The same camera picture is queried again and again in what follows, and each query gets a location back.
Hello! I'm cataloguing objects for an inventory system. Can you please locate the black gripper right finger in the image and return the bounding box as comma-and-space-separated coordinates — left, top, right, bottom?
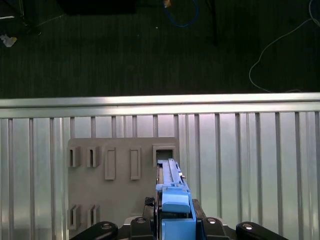
192, 199, 285, 240

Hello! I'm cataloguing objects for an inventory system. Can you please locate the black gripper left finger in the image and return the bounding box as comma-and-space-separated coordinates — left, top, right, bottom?
71, 196, 156, 240

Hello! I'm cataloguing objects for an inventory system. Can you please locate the hard disk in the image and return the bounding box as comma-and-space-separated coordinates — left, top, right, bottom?
154, 157, 198, 240

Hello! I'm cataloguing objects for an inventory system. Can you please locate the grey parts rack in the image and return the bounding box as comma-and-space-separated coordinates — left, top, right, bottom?
67, 136, 179, 232

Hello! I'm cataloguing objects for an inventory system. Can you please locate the crumpled paper scrap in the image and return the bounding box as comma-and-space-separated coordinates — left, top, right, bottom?
0, 33, 18, 48

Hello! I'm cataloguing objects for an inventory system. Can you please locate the white floor cable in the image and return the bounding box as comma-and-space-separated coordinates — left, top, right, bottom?
248, 0, 320, 93

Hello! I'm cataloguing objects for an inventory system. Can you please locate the blue floor cable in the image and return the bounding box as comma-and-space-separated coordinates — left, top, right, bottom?
163, 0, 200, 28

